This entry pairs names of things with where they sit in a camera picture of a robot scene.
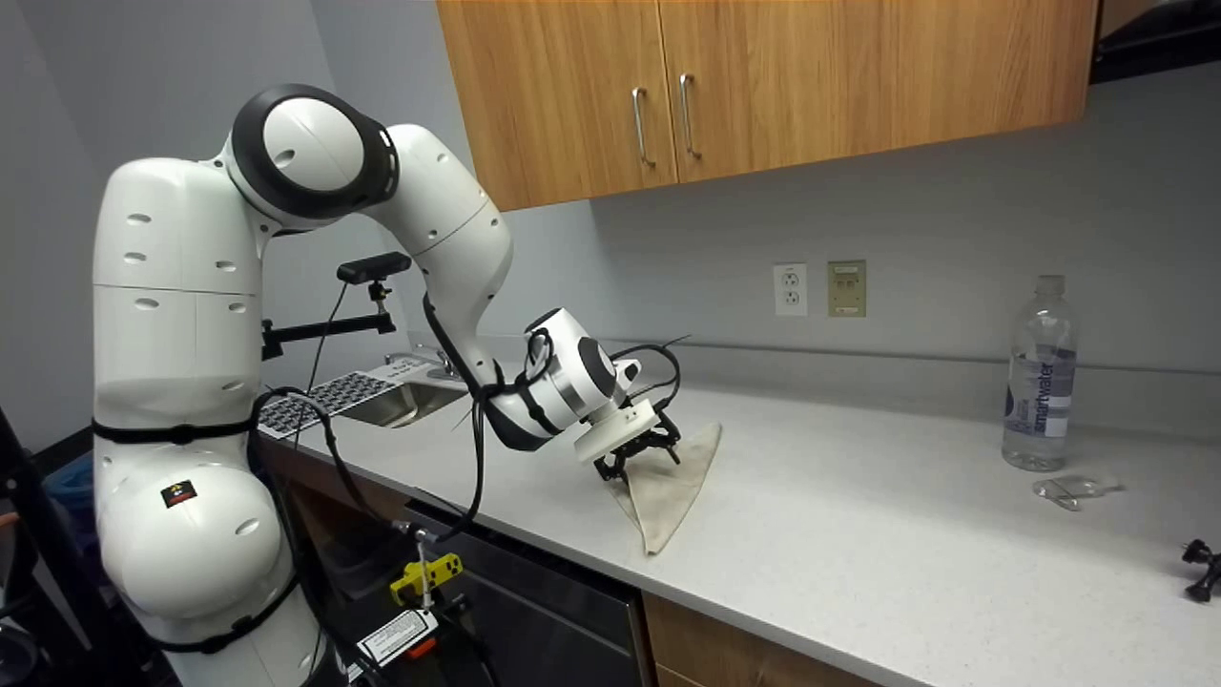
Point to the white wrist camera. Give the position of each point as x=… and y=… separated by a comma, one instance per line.
x=627, y=376

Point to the steel sink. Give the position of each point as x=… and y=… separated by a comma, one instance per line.
x=378, y=399

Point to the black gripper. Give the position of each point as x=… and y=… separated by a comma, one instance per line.
x=658, y=437

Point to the white power outlet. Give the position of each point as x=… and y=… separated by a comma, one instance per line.
x=790, y=286

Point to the beige wall switch plate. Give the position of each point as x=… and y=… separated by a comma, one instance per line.
x=845, y=286

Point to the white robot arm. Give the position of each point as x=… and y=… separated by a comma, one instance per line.
x=188, y=535

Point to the crumpled clear plastic wrapper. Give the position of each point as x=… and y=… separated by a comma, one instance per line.
x=1074, y=488

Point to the yellow clamp tool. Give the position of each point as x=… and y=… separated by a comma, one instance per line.
x=426, y=576

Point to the black dishwasher front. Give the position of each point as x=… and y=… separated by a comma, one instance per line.
x=537, y=619

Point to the wooden wall cabinet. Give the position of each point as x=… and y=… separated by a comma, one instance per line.
x=595, y=95

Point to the clear plastic water bottle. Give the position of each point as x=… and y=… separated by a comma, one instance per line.
x=1039, y=378

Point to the white cloth towel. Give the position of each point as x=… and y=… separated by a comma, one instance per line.
x=660, y=486

